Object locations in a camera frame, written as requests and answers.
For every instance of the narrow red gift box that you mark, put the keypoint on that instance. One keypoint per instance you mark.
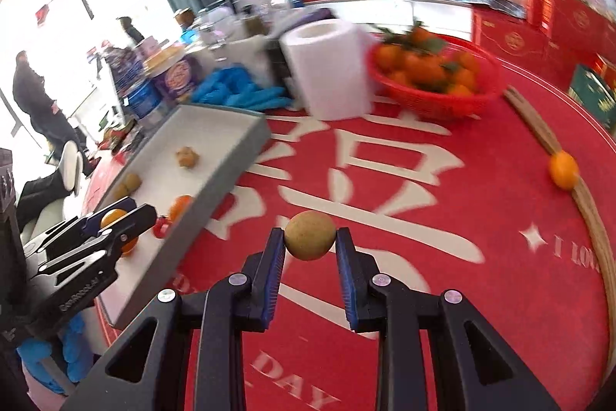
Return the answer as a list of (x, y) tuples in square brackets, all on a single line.
[(538, 6)]

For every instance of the long wooden stick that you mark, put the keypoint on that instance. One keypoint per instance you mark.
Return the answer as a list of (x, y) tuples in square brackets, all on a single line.
[(593, 223)]

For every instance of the round tan fruit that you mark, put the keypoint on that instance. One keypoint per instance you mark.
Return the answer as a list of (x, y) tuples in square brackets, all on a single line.
[(309, 235), (134, 181)]

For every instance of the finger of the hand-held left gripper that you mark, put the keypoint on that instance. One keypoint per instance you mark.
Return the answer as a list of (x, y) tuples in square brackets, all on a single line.
[(96, 218), (139, 218)]

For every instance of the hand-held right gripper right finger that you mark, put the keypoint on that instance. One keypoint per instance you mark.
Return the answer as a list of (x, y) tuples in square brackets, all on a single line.
[(347, 281)]

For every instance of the white chair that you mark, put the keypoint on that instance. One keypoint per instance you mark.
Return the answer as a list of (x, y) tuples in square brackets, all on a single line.
[(72, 165)]

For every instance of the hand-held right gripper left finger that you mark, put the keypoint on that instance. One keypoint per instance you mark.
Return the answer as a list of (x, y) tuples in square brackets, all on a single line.
[(272, 276)]

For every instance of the white toilet paper roll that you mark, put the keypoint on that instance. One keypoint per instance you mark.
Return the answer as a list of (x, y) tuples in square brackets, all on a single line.
[(332, 69)]

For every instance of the red plastic basket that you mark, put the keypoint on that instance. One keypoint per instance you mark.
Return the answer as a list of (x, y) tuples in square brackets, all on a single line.
[(433, 103)]

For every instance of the blue cloth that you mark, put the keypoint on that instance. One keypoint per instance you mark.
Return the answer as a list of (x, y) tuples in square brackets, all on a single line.
[(231, 88)]

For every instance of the purple cup with yellow lid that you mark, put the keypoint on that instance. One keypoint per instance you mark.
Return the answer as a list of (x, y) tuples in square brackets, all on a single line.
[(178, 79)]

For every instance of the small yellowish round fruit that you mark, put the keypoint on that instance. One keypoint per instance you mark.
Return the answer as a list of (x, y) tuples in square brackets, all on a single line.
[(120, 192)]

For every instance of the grey white tray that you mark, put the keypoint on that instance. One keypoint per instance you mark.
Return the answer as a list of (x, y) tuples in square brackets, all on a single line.
[(211, 141)]

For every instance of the pile of leafy tangerines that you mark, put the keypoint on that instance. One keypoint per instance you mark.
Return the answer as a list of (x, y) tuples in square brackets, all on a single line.
[(418, 64)]

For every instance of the green gift bag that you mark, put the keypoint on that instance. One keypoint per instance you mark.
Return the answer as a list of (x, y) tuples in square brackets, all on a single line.
[(594, 95)]

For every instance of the white box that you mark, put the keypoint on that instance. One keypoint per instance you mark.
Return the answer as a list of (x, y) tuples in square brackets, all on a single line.
[(245, 52)]

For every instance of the small red tomato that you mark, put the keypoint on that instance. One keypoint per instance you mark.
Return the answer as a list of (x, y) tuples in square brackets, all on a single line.
[(162, 226)]

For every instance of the brown wrinkled walnut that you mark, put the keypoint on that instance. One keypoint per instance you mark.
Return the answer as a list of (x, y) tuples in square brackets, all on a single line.
[(186, 158)]

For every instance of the person's left hand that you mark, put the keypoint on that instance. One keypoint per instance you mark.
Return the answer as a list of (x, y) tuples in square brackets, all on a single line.
[(72, 353)]

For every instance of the orange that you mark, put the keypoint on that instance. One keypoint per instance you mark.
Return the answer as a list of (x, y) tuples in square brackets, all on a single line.
[(180, 206), (113, 218), (127, 246), (564, 170)]

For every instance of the blue drink can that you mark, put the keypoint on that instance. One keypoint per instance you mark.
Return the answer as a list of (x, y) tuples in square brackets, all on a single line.
[(144, 103)]

